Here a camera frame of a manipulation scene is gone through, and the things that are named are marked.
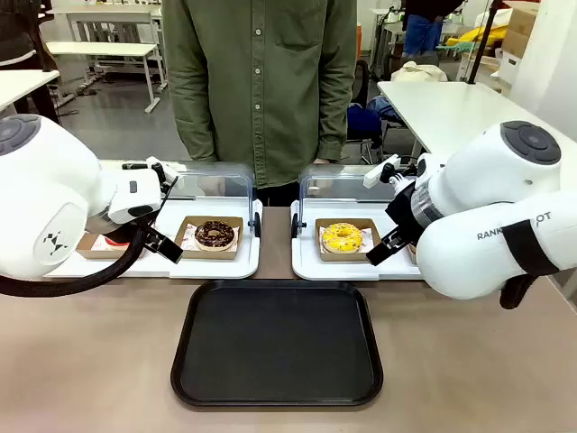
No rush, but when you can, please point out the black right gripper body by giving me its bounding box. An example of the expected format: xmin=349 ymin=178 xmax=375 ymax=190
xmin=384 ymin=182 xmax=432 ymax=244

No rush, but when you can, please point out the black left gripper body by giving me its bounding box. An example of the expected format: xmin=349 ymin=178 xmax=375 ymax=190
xmin=117 ymin=205 xmax=160 ymax=247

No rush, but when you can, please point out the person's right forearm green sleeve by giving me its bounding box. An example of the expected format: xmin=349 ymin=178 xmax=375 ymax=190
xmin=172 ymin=67 xmax=218 ymax=163

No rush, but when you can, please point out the person's left forearm green sleeve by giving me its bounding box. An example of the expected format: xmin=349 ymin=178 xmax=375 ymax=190
xmin=315 ymin=67 xmax=360 ymax=164

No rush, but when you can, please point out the yellow glazed donut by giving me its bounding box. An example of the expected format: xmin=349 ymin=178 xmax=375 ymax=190
xmin=320 ymin=221 xmax=364 ymax=255

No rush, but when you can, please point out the white display tray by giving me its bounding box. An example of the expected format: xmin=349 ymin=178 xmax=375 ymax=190
xmin=44 ymin=198 xmax=262 ymax=280
xmin=290 ymin=198 xmax=426 ymax=281

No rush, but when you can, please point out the chocolate sprinkled donut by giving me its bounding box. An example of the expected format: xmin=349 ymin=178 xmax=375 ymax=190
xmin=193 ymin=219 xmax=239 ymax=253

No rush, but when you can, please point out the large black serving tray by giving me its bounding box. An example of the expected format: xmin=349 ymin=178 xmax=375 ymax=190
xmin=169 ymin=279 xmax=385 ymax=411

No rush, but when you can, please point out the person's right hand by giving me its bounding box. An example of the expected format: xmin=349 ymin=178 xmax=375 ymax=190
xmin=199 ymin=174 xmax=225 ymax=197

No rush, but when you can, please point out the clear plastic lid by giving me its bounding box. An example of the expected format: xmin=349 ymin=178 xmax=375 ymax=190
xmin=291 ymin=162 xmax=425 ymax=239

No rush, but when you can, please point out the blue bag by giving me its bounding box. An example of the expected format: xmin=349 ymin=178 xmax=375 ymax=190
xmin=345 ymin=98 xmax=389 ymax=142

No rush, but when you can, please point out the cream tote bag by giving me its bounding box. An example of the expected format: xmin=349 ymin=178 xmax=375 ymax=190
xmin=389 ymin=60 xmax=449 ymax=84

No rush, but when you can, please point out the white table with round leg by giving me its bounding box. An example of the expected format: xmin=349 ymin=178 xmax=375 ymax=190
xmin=0 ymin=69 xmax=61 ymax=116

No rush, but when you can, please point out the white storage box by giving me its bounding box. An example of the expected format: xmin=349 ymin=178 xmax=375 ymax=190
xmin=497 ymin=49 xmax=525 ymax=88

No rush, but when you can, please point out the person in green shirt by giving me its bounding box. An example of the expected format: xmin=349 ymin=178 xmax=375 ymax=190
xmin=161 ymin=0 xmax=360 ymax=207

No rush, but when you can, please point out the background person in blue jeans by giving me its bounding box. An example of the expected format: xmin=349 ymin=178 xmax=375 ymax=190
xmin=401 ymin=0 xmax=446 ymax=59

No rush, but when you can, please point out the black pole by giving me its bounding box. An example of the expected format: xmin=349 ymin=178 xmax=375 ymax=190
xmin=466 ymin=0 xmax=502 ymax=86

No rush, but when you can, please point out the yellow cloth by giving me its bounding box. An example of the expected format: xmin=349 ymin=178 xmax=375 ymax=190
xmin=455 ymin=23 xmax=514 ymax=50

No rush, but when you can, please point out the background person in dark clothes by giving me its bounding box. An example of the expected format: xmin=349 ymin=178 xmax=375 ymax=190
xmin=0 ymin=0 xmax=62 ymax=126

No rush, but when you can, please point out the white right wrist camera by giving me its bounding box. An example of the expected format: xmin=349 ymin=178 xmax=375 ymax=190
xmin=362 ymin=153 xmax=402 ymax=189

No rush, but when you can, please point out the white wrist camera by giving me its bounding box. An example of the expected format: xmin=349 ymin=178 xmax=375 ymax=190
xmin=144 ymin=155 xmax=179 ymax=182
xmin=362 ymin=153 xmax=402 ymax=189

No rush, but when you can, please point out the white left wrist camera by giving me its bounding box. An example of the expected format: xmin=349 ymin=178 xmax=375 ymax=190
xmin=144 ymin=155 xmax=179 ymax=182

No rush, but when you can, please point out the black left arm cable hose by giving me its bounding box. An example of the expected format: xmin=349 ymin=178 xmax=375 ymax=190
xmin=0 ymin=225 xmax=152 ymax=298

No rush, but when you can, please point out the clear lid with black handle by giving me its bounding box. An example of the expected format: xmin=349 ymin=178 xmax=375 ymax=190
xmin=96 ymin=158 xmax=264 ymax=238

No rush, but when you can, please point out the black strap on right arm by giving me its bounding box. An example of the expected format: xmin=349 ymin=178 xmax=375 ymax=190
xmin=499 ymin=219 xmax=561 ymax=310

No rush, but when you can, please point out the white desk with white frame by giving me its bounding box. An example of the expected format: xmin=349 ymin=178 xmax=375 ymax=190
xmin=44 ymin=41 xmax=162 ymax=115

